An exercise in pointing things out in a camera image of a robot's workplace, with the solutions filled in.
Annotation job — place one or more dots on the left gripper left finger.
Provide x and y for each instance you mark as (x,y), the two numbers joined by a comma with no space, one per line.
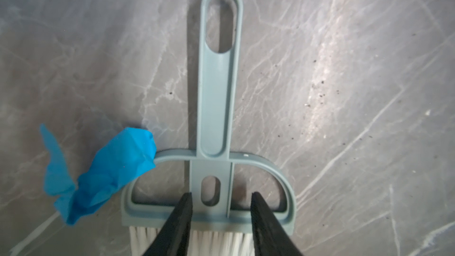
(174,237)

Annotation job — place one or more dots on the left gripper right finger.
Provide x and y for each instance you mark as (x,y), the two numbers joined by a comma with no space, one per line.
(270,239)

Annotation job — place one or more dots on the small blue paper scrap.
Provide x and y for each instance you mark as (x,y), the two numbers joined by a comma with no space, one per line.
(123,159)

